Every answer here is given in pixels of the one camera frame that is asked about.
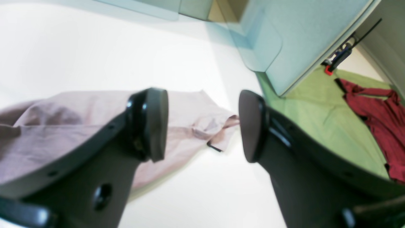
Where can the red garment on floor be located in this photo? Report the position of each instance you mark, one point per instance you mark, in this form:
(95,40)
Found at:
(382,112)

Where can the green floor mat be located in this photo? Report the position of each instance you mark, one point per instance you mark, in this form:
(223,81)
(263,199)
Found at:
(317,106)

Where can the mauve pink t-shirt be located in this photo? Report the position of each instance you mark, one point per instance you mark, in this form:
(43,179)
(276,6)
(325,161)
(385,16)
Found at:
(37,132)

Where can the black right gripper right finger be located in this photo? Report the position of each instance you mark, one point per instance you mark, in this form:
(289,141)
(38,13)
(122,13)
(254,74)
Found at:
(314,187)

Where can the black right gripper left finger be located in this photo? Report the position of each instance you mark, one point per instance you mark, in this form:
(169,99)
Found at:
(89,187)

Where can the red black clamp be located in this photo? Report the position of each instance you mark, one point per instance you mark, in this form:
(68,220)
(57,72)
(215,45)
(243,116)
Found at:
(344,50)

